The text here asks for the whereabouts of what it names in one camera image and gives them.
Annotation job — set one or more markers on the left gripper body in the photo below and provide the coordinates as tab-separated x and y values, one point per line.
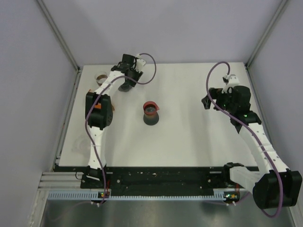
134	74

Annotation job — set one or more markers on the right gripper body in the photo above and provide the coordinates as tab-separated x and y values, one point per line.
223	99

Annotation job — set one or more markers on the grey plastic coffee dripper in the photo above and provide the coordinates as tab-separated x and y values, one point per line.
125	87

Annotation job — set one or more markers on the clear glass with brown band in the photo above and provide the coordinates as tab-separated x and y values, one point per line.
101	77

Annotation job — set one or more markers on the red rimmed coffee server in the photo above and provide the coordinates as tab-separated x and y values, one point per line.
150	116

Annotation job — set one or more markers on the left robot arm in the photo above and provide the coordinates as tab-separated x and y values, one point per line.
97	120

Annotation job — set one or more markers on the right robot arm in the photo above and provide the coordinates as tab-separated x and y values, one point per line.
275	185

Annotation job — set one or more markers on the clear glass dripper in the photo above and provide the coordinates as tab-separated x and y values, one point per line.
81	145

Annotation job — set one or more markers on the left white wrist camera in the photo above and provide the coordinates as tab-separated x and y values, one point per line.
140	63

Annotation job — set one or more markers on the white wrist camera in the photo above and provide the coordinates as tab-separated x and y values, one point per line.
230	80
140	63

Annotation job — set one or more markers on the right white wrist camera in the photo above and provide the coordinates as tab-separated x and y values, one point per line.
230	80

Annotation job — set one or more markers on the grey cable duct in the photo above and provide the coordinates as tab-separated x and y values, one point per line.
217	195

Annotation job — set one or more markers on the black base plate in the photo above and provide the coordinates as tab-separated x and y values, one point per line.
152	181

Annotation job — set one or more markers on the aluminium frame rail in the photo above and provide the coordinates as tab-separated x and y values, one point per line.
61	180

